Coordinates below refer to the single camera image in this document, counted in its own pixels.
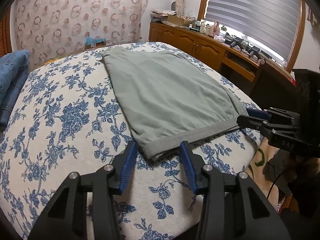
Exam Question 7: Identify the black handheld device on cabinet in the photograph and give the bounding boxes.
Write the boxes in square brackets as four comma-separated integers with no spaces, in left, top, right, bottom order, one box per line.
[225,37,244,50]

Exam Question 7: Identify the patterned pink circle curtain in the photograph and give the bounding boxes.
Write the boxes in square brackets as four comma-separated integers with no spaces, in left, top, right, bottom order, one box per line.
[14,0,149,69]

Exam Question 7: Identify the grey zebra window blind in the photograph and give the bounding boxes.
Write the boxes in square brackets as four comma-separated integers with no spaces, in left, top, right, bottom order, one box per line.
[204,0,300,60]

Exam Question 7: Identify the wooden sideboard cabinet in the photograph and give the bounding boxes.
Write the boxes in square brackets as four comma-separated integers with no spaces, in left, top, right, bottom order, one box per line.
[149,22,296,99]

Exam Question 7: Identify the stack of magazines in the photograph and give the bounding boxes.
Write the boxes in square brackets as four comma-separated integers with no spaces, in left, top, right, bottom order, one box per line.
[150,10,177,23]

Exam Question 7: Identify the cardboard box on cabinet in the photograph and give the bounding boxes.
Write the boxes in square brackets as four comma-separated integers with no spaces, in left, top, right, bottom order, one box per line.
[167,15,195,27]

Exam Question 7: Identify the grey-green pants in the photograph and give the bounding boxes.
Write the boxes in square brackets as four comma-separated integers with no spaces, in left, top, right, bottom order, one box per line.
[102,46,247,160]

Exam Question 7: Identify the folded blue jeans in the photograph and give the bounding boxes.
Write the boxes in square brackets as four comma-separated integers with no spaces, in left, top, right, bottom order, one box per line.
[0,50,30,132]

